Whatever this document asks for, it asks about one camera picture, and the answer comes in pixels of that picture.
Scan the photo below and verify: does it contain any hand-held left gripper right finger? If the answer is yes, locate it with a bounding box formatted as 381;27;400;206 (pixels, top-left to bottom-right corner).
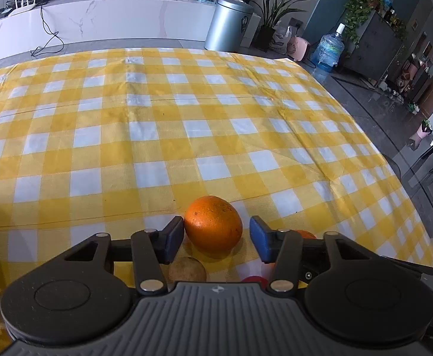
249;215;379;296

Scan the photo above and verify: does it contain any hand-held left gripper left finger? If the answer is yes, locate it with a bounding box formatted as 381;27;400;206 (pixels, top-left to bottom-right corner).
64;216;185;296

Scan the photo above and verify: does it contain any red tomato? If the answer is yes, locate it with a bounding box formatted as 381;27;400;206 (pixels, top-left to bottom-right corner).
241;275;268;289

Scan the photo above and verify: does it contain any large orange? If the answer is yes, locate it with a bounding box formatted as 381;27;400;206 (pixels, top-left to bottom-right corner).
184;195;243;254

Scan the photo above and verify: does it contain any brown kiwi fruit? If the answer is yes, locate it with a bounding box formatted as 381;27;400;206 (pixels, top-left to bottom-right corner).
168;256;207;285

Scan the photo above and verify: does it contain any yellow checked tablecloth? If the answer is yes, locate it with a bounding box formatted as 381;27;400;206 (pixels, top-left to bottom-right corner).
0;47;433;356

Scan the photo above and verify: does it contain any small plant in pink pot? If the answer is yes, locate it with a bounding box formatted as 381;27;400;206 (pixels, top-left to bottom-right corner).
415;118;433;145

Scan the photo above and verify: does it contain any pink heater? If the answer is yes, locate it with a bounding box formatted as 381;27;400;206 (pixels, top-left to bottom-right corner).
287;36;311;62

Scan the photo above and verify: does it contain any blue water bottle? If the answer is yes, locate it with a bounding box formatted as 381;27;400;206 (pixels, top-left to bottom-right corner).
310;23;345;82

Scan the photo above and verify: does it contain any white plastic bag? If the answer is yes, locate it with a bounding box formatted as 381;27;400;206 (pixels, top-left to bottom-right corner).
268;25;293;55

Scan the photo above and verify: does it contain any silver trash can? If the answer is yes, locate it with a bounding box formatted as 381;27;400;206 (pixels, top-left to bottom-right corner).
204;0;255;53

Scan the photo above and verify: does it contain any dark grey cabinet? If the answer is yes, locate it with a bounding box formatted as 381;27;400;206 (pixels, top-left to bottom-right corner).
344;10;407;83

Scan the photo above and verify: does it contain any potted long-leaf plant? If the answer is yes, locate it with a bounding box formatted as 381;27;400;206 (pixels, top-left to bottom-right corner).
249;0;315;51

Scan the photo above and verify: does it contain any white marble counter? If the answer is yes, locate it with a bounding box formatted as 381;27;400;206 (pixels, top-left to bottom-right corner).
0;0;221;68

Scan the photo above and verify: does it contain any trailing green plant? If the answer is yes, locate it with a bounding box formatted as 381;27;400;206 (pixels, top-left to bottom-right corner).
336;0;385;46

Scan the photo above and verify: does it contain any white router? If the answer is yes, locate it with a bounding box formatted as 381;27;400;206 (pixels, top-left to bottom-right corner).
7;0;41;18

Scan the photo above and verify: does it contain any black cable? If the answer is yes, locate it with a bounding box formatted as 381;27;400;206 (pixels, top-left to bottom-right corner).
30;3;66;57

